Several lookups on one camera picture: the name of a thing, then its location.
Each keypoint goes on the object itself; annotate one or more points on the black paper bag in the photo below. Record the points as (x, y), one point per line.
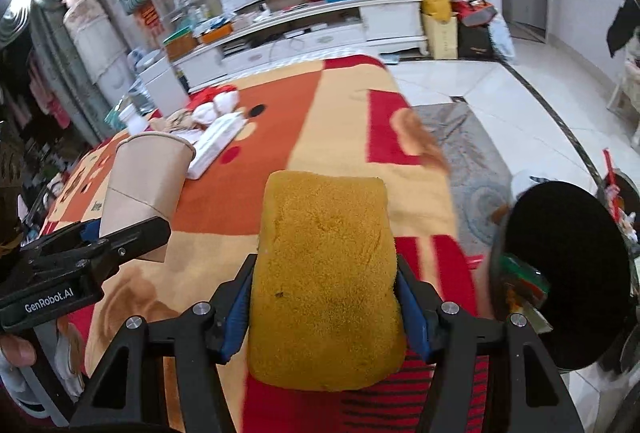
(475, 43)

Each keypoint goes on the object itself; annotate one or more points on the grey patterned floor rug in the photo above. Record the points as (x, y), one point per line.
(470, 173)

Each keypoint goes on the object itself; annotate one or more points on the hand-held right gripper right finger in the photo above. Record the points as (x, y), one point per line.
(413, 309)

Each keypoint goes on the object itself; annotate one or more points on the beige crumpled stocking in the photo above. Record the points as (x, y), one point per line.
(175, 122)

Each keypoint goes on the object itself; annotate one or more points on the green and brown box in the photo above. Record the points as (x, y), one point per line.
(180, 44)

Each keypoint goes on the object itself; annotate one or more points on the yellow bag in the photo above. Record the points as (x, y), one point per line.
(436, 2)

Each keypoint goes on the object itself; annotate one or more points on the red gift bag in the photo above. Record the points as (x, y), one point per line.
(475, 10)

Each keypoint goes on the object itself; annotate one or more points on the orange tray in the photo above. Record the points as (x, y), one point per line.
(216, 33)

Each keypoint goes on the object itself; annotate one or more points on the white television cabinet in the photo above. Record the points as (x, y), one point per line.
(390, 18)

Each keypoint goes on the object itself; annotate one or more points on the white green patterned bag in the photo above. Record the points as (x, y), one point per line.
(501, 38)

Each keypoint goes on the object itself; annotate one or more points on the green red snack wrapper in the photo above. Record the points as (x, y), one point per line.
(525, 280)

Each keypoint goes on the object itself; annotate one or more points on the brown paper cup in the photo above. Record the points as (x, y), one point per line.
(145, 178)

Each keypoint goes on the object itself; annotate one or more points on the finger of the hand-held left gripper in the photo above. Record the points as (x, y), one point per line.
(135, 238)
(89, 229)

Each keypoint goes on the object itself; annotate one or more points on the grey green curtain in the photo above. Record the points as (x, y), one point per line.
(50, 43)

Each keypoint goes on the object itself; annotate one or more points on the white set-top box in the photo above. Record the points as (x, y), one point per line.
(298, 33)

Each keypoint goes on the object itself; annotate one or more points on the lace covered floor air conditioner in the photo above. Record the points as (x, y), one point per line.
(97, 43)

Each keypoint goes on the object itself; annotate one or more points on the person's left hand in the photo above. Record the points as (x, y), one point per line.
(16, 350)

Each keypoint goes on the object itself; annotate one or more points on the beige paper bag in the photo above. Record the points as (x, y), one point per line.
(440, 38)

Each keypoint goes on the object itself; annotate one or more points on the red and white crumpled bag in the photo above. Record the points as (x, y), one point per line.
(217, 103)

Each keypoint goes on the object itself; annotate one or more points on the yellow sponge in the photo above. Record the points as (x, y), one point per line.
(325, 273)

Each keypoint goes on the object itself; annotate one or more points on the white plastic wrapper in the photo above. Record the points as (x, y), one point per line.
(215, 143)

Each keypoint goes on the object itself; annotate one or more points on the white box appliance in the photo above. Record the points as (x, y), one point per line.
(162, 83)

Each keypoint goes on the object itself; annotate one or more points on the white bottle with pink label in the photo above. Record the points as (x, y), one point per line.
(133, 117)

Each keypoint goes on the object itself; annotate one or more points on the printed orange red blanket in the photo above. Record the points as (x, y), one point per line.
(325, 123)

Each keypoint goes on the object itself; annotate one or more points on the clear water jug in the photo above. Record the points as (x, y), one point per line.
(139, 99)

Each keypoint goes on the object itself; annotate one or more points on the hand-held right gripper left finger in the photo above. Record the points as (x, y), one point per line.
(238, 309)

